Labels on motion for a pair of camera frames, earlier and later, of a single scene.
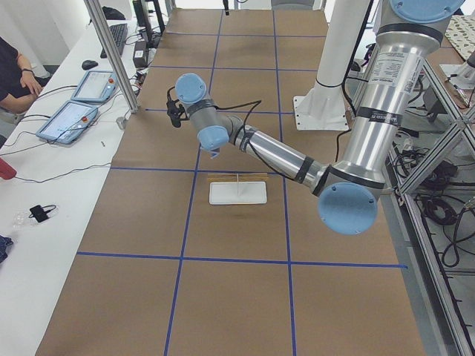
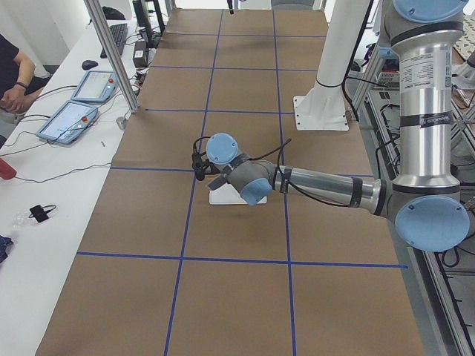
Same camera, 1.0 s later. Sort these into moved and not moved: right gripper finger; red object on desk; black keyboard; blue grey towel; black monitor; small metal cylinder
Moved: right gripper finger; blue grey towel
Not moved: black keyboard; small metal cylinder; black monitor; red object on desk
